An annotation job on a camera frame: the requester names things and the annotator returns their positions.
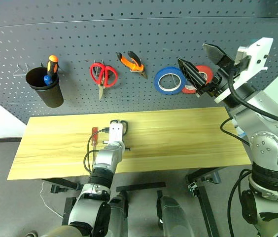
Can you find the orange handled pliers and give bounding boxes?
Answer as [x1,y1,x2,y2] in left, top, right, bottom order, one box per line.
[115,50,148,79]

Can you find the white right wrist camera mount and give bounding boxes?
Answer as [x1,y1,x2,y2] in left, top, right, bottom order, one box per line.
[214,37,275,104]

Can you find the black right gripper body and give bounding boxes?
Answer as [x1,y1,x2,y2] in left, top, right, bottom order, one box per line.
[195,56,251,99]

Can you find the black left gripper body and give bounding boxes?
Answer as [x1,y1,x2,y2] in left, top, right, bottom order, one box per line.
[110,119,129,135]

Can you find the black metal rail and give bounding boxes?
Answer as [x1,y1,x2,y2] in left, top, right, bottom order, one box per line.
[0,137,23,146]

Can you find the blue tape roll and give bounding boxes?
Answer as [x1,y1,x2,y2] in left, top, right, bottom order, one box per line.
[153,66,188,96]

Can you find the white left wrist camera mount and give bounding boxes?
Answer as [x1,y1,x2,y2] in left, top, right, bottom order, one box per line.
[108,122,125,149]

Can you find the black plastic cup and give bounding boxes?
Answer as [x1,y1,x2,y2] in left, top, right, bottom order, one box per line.
[25,67,65,108]

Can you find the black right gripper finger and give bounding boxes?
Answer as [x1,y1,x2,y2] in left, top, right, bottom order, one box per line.
[202,43,235,73]
[177,58,208,91]

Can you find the thin white floor cable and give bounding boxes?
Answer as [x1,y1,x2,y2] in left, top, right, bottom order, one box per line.
[39,182,65,219]

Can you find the black flat bar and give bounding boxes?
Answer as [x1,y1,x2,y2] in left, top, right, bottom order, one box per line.
[116,182,167,192]

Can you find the grey perforated pegboard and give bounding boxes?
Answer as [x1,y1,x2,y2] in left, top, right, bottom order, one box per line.
[0,0,278,125]

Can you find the dark grey rounded shape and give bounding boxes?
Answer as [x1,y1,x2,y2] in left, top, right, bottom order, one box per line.
[108,191,130,237]
[156,190,195,237]

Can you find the red handled scissors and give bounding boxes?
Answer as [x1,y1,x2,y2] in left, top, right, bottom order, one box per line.
[90,62,119,101]

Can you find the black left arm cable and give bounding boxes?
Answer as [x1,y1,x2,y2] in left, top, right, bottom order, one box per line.
[83,127,110,173]

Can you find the orange and black screwdriver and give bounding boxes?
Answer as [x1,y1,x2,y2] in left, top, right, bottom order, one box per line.
[45,55,59,79]

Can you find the red tape roll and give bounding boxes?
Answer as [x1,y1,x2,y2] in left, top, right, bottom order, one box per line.
[181,65,214,95]

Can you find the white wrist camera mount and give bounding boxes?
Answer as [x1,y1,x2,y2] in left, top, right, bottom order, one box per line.
[108,122,125,149]
[214,37,275,104]

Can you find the black metal table leg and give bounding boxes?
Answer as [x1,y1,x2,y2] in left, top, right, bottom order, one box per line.
[186,167,222,237]
[41,177,82,196]

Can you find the red handled screwdriver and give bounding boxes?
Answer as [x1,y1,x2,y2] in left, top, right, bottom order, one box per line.
[91,127,99,168]

